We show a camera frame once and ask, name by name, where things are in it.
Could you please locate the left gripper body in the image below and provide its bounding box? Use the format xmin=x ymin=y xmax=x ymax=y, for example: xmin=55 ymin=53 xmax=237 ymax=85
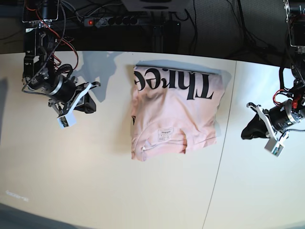
xmin=247 ymin=102 xmax=291 ymax=144

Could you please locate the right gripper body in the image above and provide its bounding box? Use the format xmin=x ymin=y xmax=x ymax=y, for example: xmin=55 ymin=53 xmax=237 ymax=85
xmin=48 ymin=82 xmax=101 ymax=117

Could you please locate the pink T-shirt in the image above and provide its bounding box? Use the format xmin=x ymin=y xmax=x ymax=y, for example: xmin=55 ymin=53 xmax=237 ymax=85
xmin=131 ymin=66 xmax=225 ymax=161

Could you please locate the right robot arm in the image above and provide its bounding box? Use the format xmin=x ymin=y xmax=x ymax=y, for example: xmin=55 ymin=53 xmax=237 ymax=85
xmin=22 ymin=0 xmax=101 ymax=116

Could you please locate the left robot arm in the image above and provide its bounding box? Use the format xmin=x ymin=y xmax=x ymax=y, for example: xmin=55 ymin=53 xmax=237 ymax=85
xmin=241 ymin=0 xmax=305 ymax=141

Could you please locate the black power strip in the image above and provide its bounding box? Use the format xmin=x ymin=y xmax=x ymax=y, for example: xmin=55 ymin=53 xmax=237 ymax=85
xmin=83 ymin=16 xmax=139 ymax=28

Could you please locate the black power adapter box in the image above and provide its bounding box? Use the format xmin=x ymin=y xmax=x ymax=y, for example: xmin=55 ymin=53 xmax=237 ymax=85
xmin=163 ymin=21 xmax=181 ymax=54

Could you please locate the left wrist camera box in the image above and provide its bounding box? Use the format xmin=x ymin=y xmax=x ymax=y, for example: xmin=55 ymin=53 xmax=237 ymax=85
xmin=264 ymin=138 xmax=284 ymax=157

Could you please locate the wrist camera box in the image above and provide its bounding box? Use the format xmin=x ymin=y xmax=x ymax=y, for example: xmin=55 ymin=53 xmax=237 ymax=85
xmin=57 ymin=113 xmax=76 ymax=129
xmin=264 ymin=138 xmax=284 ymax=157

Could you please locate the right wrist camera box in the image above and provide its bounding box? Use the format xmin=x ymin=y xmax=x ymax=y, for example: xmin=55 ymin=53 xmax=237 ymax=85
xmin=57 ymin=113 xmax=76 ymax=129

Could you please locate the aluminium table leg post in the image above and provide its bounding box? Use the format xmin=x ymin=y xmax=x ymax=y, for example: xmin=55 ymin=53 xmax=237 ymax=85
xmin=152 ymin=25 xmax=163 ymax=53

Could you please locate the black floor cable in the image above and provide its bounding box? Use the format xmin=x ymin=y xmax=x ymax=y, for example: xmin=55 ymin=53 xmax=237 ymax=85
xmin=238 ymin=0 xmax=286 ymax=58

